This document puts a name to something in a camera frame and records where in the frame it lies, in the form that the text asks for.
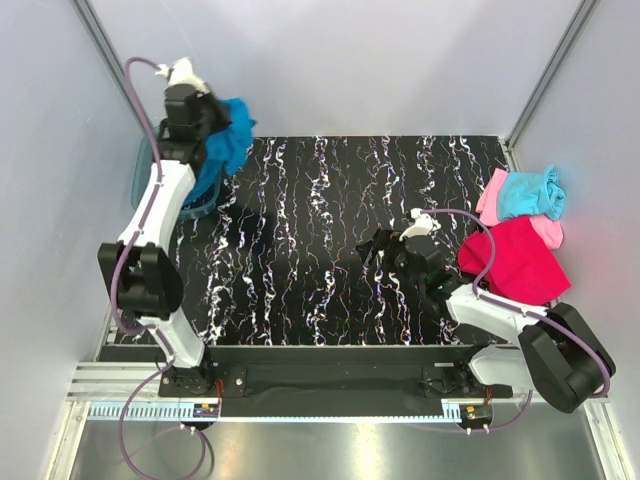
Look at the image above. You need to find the magenta t shirt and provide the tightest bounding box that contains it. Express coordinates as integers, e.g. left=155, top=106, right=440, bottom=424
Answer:
left=458, top=217, right=571, bottom=305

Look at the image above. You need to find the right aluminium frame post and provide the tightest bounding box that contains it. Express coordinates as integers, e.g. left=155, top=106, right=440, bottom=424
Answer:
left=504, top=0, right=599, bottom=151

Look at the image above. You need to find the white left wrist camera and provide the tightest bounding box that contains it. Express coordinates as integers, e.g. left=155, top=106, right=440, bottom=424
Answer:
left=155, top=57, right=211, bottom=94

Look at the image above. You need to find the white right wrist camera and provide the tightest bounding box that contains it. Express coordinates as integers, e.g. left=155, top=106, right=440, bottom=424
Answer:
left=399, top=208, right=441, bottom=241

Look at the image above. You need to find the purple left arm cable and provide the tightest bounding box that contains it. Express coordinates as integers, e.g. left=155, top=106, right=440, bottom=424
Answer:
left=110, top=56, right=217, bottom=474

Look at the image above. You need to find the cyan t shirt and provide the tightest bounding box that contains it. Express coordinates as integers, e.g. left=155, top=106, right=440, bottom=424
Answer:
left=499, top=165, right=566, bottom=221

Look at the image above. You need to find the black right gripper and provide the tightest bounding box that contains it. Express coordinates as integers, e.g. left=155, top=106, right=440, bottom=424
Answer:
left=356, top=226, right=425, bottom=291

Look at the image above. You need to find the light pink t shirt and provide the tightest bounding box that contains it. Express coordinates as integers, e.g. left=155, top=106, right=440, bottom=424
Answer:
left=475, top=168, right=564, bottom=250

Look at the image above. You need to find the left aluminium frame post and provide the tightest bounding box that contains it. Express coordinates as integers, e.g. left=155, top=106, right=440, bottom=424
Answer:
left=70, top=0, right=143, bottom=128

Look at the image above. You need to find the teal transparent plastic bin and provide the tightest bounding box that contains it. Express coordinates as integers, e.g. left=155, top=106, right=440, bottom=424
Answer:
left=130, top=124, right=221, bottom=222

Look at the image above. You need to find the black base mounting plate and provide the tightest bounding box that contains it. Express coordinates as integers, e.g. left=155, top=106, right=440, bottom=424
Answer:
left=141, top=345, right=482, bottom=423

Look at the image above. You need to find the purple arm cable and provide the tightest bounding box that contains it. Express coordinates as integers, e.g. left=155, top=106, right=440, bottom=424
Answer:
left=110, top=56, right=217, bottom=474
left=414, top=208, right=616, bottom=435

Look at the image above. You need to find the aluminium frame post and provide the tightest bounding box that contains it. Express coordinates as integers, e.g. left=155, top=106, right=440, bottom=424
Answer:
left=504, top=0, right=599, bottom=151
left=70, top=0, right=143, bottom=128

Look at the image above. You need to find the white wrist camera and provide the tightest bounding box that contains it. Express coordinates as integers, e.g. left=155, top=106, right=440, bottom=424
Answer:
left=399, top=208, right=441, bottom=241
left=155, top=57, right=211, bottom=94

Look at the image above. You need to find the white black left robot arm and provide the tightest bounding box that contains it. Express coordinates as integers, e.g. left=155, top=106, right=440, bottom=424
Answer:
left=97, top=83, right=231, bottom=396

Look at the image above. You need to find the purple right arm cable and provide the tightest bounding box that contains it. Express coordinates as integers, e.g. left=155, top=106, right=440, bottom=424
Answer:
left=414, top=208, right=616, bottom=435

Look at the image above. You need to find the blue t shirt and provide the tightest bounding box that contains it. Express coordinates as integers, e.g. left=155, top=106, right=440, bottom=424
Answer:
left=184, top=98, right=256, bottom=205

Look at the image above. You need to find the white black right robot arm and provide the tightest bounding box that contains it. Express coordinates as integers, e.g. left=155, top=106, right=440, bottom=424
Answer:
left=355, top=229, right=616, bottom=413

